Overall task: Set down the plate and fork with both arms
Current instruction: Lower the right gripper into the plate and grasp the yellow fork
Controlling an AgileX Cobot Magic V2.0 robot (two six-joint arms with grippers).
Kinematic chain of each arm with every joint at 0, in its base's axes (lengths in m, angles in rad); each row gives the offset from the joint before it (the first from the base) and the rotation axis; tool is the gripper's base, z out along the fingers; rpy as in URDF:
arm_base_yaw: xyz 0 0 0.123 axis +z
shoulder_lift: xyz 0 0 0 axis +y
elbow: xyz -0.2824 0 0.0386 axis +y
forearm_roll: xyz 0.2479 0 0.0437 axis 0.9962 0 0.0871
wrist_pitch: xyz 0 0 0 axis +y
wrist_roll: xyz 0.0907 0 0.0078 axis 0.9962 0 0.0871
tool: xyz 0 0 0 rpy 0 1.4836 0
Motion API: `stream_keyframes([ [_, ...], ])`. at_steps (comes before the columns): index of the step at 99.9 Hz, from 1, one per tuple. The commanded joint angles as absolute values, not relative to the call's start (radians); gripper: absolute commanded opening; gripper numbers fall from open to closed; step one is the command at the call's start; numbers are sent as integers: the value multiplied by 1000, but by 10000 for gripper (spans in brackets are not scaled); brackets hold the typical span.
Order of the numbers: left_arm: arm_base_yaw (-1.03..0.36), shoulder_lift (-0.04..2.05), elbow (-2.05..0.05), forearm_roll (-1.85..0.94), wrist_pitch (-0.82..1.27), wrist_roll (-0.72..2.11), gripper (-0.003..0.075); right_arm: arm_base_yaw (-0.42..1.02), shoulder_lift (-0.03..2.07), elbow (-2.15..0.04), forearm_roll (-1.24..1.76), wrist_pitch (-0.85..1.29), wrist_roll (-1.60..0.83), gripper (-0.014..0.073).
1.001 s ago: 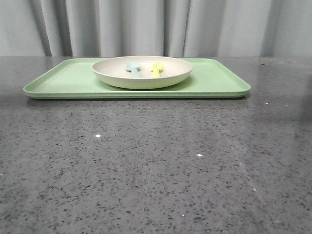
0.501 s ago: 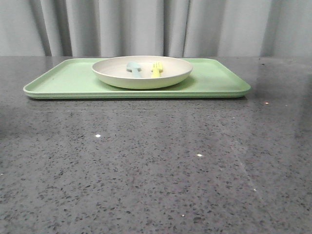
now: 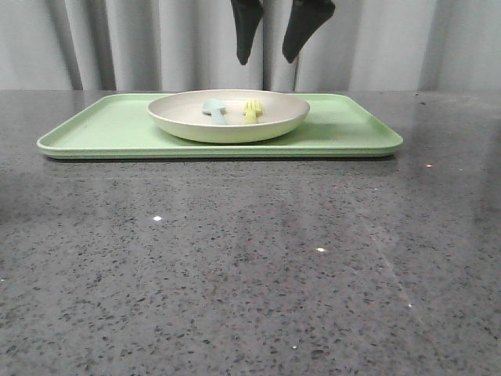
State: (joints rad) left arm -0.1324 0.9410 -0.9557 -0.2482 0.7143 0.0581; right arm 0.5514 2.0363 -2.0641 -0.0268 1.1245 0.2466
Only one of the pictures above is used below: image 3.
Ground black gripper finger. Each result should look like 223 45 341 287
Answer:
282 0 336 63
230 0 263 66

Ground yellow plastic fork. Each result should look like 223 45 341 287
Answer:
243 99 262 125

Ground cream round plate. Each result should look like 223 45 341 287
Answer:
147 89 310 144

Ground light blue plastic spoon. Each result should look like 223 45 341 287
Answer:
202 99 227 125

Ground light green plastic tray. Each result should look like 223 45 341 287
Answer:
38 93 403 160

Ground grey pleated curtain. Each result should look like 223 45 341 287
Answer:
1 1 500 92

